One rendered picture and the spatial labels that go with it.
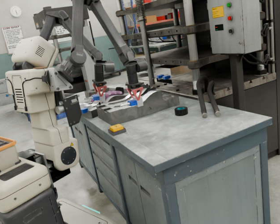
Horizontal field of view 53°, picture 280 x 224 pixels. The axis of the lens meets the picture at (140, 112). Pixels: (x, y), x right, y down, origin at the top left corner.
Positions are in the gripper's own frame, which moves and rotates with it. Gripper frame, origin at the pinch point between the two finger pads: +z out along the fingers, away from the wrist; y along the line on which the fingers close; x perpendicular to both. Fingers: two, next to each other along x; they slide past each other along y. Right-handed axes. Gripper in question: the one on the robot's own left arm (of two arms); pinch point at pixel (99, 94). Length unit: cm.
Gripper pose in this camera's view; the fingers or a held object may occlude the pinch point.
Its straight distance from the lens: 186.0
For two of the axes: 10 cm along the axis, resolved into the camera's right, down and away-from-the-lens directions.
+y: -4.7, -3.1, 8.3
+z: -0.2, 9.4, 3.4
